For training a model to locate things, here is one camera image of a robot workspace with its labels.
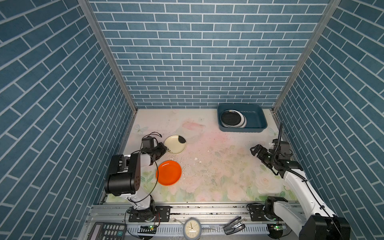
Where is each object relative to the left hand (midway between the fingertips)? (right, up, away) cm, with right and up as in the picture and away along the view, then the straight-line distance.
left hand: (167, 146), depth 97 cm
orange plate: (+3, -14, -10) cm, 17 cm away
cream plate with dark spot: (+5, +1, +4) cm, 6 cm away
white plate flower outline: (+52, +15, +10) cm, 55 cm away
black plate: (+44, +19, +12) cm, 49 cm away
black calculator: (-22, -34, -29) cm, 50 cm away
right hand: (+53, -1, -12) cm, 54 cm away
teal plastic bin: (+65, +17, +16) cm, 69 cm away
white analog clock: (+18, -33, -30) cm, 48 cm away
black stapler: (+37, -33, -28) cm, 57 cm away
